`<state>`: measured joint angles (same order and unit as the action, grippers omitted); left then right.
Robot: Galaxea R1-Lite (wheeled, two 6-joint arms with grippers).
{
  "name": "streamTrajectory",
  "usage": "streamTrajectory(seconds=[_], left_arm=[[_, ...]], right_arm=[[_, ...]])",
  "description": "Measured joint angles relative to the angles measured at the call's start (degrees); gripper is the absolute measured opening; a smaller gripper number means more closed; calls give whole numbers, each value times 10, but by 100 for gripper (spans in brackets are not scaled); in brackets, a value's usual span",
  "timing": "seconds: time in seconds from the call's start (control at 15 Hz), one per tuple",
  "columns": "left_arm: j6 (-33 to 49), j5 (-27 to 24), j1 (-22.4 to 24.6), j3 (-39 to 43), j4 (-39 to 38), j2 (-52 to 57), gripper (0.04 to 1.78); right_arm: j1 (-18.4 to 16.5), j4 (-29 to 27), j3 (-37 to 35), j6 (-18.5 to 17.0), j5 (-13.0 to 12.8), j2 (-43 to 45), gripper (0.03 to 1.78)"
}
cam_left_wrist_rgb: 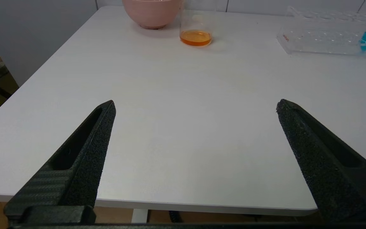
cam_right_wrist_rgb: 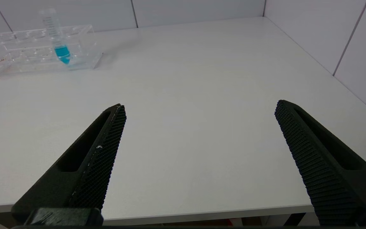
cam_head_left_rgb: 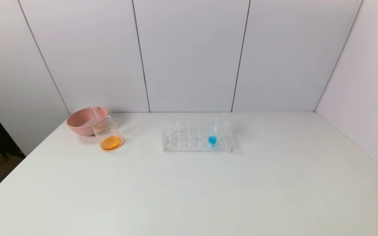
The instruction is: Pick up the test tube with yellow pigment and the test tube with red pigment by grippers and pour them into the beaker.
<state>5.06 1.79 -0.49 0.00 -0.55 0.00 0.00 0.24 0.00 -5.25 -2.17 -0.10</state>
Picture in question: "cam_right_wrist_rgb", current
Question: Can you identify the blue pigment test tube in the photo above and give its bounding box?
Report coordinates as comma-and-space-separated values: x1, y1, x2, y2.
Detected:
39, 9, 71, 65

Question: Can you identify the clear acrylic test tube rack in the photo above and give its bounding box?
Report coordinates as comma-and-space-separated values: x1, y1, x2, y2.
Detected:
0, 25, 103, 78

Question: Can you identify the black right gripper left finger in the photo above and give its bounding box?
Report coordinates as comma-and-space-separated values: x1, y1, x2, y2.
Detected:
11, 103, 127, 223

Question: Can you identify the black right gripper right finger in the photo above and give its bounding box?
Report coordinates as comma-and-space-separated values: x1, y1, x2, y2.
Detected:
274, 100, 366, 226

